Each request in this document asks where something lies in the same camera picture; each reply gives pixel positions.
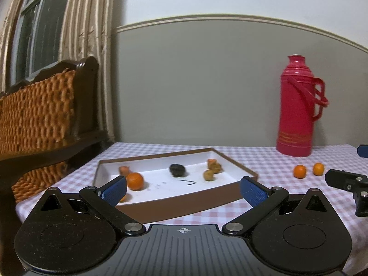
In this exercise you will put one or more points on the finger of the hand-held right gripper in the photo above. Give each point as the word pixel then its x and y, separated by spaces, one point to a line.
pixel 363 151
pixel 342 179

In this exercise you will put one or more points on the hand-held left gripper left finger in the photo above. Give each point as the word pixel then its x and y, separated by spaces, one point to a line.
pixel 113 191

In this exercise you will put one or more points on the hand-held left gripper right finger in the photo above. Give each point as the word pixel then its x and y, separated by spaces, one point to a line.
pixel 254 189

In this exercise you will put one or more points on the orange mandarin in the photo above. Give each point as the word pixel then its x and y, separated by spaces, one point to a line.
pixel 123 198
pixel 318 169
pixel 135 180
pixel 300 171

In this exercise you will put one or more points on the small wrinkled orange fruit piece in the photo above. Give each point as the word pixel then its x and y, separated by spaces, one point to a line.
pixel 124 170

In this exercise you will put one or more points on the wrinkled orange lumpy fruit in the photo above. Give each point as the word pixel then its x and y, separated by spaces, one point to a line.
pixel 214 166

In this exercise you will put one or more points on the brownish yellow round fruit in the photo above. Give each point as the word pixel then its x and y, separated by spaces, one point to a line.
pixel 209 175

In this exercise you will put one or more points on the brown cardboard box white inside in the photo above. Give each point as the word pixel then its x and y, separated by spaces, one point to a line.
pixel 172 207

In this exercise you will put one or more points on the blackened shrivelled fruit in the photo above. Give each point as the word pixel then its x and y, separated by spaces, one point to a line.
pixel 177 169

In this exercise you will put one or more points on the pink white checkered tablecloth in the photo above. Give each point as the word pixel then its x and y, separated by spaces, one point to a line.
pixel 287 198

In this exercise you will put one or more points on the red thermos flask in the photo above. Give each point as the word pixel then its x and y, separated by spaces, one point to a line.
pixel 296 115

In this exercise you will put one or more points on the dark wooden wicker chair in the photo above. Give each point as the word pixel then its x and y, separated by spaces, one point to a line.
pixel 43 112

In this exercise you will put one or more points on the beige striped curtain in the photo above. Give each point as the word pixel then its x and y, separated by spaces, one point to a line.
pixel 86 20

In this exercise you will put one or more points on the window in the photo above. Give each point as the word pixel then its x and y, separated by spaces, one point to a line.
pixel 43 28

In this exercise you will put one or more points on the beige wall moulding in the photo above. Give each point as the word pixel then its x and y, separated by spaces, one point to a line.
pixel 230 17

